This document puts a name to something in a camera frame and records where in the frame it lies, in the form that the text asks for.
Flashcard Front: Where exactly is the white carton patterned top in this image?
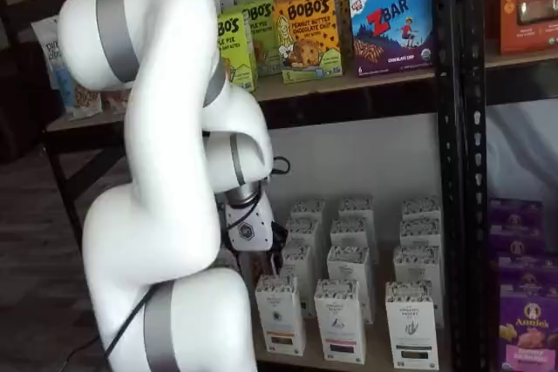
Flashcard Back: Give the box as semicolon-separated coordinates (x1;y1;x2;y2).
290;199;328;242
338;196;376;221
398;217;442;247
330;217;376;251
281;243;317;319
392;244;445;329
400;198;442;221
326;244;375;325
283;217;323;268

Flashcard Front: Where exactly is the blue Z Bar box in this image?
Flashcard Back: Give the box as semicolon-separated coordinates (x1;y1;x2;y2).
348;0;435;78

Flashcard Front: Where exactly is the black metal shelf frame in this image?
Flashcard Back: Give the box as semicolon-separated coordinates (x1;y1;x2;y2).
455;0;558;372
41;0;466;372

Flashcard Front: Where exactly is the dark brown furniture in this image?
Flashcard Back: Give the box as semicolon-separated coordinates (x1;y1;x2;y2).
0;40;60;164

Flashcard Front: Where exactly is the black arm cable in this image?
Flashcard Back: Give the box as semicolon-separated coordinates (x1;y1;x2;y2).
56;287;152;364

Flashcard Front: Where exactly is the white box green strip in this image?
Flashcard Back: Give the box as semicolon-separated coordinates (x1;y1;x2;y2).
384;280;440;370

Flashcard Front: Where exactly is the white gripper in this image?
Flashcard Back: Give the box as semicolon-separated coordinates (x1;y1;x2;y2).
224;195;289;277

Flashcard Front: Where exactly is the white box yellow strip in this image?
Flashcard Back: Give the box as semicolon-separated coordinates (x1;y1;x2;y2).
255;274;306;355

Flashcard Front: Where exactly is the white box pink strip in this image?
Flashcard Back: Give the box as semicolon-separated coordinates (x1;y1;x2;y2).
313;278;367;364

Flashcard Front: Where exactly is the Purely Elizabeth bag blue label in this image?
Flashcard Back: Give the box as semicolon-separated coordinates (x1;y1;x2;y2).
31;14;104;123

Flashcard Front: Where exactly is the purple Annie's box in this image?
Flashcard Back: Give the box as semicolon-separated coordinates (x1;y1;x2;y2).
498;282;558;372
487;198;545;238
489;232;548;268
496;255;558;291

